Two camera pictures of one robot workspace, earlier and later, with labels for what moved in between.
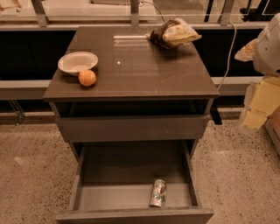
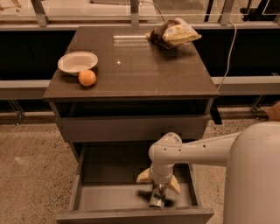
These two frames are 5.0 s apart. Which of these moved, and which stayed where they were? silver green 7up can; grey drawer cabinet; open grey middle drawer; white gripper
Moved: white gripper
Stayed: silver green 7up can; open grey middle drawer; grey drawer cabinet
